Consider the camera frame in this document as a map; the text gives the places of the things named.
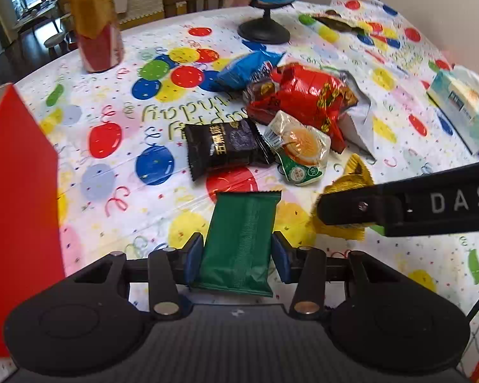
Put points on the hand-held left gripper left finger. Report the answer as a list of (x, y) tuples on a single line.
[(194, 257)]

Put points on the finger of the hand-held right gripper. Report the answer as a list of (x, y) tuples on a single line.
[(355, 207)]

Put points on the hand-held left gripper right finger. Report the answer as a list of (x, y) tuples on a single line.
[(281, 257)]

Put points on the gold snack packet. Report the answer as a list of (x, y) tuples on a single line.
[(353, 173)]

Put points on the green snack packet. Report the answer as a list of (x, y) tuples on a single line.
[(235, 243)]

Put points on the silver white snack packet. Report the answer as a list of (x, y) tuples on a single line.
[(360, 135)]

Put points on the clear yolk pastry packet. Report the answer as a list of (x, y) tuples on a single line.
[(299, 147)]

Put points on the large red snack bag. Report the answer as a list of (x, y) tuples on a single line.
[(307, 91)]

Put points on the red cardboard box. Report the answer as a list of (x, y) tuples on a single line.
[(16, 207)]

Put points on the tissue pack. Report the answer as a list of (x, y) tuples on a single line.
[(463, 103)]

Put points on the balloon print tablecloth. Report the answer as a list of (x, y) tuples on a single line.
[(103, 207)]

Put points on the black snack packet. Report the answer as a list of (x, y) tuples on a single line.
[(223, 145)]

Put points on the blue snack packet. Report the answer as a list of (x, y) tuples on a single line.
[(243, 70)]

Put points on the dark crumpled wrapper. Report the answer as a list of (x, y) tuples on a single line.
[(335, 22)]

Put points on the tea bottle with yellow label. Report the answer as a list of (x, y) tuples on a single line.
[(95, 28)]

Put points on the small round stool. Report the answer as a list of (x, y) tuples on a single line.
[(56, 40)]

